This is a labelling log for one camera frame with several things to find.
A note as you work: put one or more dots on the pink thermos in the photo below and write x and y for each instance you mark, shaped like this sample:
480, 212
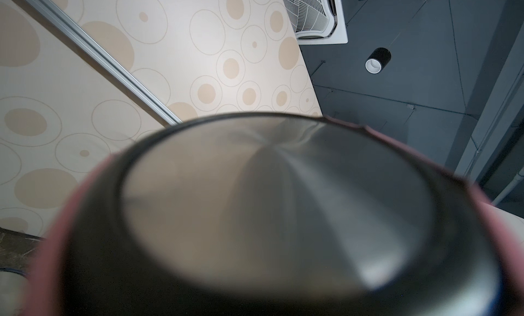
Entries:
275, 214

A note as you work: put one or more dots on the blue thermos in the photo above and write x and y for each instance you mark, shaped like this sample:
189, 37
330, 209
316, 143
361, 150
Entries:
13, 285

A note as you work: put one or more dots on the horizontal aluminium rail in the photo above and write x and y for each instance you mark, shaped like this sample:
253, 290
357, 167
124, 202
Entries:
118, 75

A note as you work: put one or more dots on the white ceiling air vent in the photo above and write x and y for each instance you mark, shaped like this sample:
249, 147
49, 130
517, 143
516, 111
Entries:
317, 22

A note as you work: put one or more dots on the black cylindrical ceiling lamp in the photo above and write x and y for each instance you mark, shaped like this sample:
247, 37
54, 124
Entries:
378, 60

